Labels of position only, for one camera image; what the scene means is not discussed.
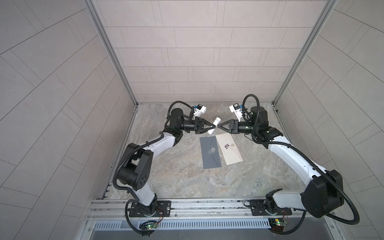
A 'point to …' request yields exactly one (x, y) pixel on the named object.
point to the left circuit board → (148, 225)
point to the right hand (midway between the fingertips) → (220, 128)
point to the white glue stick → (216, 122)
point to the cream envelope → (229, 148)
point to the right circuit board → (277, 224)
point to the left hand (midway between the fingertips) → (214, 129)
